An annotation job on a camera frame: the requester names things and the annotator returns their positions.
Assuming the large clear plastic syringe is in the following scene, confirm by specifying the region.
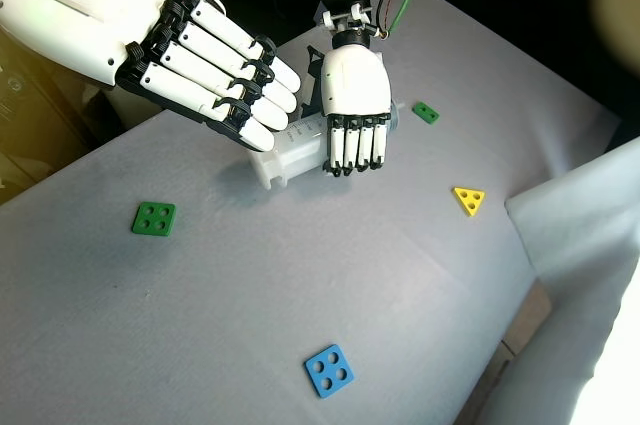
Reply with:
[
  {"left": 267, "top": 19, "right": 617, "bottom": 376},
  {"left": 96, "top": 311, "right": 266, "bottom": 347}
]
[{"left": 244, "top": 99, "right": 409, "bottom": 191}]

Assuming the green square four-hole block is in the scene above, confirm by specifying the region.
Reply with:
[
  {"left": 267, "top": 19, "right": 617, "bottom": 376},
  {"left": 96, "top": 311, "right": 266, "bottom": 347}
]
[{"left": 131, "top": 201, "right": 177, "bottom": 237}]

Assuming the grey table cloth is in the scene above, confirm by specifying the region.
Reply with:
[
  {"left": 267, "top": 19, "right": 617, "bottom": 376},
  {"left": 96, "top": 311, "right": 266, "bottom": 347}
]
[{"left": 0, "top": 0, "right": 624, "bottom": 425}]

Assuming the small green two-hole block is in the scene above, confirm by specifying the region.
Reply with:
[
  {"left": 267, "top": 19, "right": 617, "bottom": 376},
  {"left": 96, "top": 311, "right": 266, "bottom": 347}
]
[{"left": 411, "top": 101, "right": 441, "bottom": 125}]

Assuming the yellow triangle three-hole block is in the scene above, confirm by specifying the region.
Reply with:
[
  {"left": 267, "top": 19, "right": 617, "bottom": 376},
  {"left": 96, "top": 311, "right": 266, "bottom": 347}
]
[{"left": 452, "top": 186, "right": 487, "bottom": 218}]

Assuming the blue square four-hole block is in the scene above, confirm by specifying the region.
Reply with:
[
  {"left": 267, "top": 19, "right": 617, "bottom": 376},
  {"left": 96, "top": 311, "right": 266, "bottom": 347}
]
[{"left": 303, "top": 343, "right": 358, "bottom": 400}]

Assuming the white fabric sheet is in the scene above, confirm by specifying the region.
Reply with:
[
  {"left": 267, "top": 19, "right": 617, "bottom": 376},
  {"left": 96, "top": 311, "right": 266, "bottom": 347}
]
[{"left": 452, "top": 137, "right": 640, "bottom": 425}]

